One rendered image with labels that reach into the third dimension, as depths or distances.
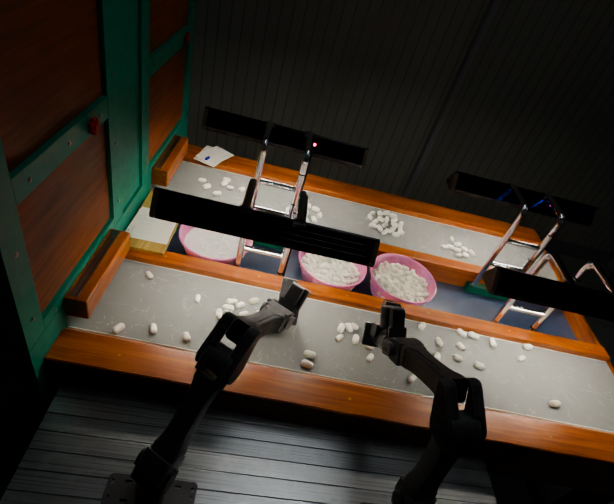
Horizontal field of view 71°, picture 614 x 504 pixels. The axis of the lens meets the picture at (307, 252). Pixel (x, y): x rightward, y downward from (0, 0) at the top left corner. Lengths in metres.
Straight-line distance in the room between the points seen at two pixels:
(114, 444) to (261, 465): 0.36
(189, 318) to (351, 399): 0.53
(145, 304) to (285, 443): 0.57
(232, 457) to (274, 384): 0.21
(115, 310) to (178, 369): 0.29
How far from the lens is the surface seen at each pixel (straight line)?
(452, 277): 1.92
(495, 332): 1.71
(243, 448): 1.24
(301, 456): 1.26
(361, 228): 1.89
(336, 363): 1.35
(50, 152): 1.05
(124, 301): 1.40
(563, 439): 1.57
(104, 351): 1.26
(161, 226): 1.60
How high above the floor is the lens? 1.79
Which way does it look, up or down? 39 degrees down
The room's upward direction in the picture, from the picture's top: 18 degrees clockwise
